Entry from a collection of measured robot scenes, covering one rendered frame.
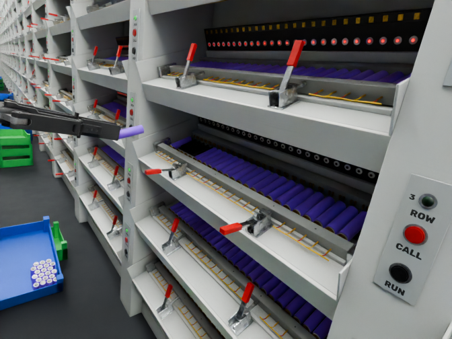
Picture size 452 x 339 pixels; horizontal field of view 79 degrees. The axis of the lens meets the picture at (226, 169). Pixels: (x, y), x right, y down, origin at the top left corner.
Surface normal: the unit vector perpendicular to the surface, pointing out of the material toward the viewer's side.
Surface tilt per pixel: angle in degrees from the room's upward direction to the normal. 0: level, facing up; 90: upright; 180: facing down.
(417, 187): 90
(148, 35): 90
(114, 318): 0
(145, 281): 21
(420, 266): 90
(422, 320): 90
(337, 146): 111
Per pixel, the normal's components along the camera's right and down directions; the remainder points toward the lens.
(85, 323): 0.14, -0.95
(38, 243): 0.35, -0.78
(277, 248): -0.14, -0.86
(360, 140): -0.77, 0.41
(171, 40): 0.62, 0.31
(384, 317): -0.77, 0.08
